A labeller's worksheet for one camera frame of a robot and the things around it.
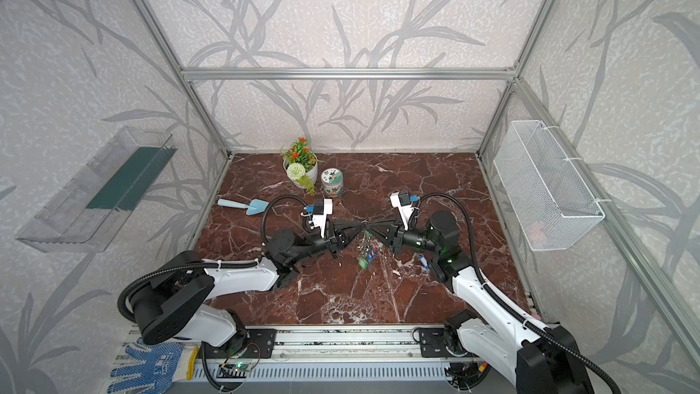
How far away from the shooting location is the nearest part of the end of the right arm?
642 millimetres

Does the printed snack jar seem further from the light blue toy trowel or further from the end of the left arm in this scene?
the end of the left arm

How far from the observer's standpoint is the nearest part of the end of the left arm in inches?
25.6

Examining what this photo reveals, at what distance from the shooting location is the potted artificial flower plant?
963 millimetres

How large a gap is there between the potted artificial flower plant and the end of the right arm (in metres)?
0.37

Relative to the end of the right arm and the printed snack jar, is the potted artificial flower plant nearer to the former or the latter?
the printed snack jar

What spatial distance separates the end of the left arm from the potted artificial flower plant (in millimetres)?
336
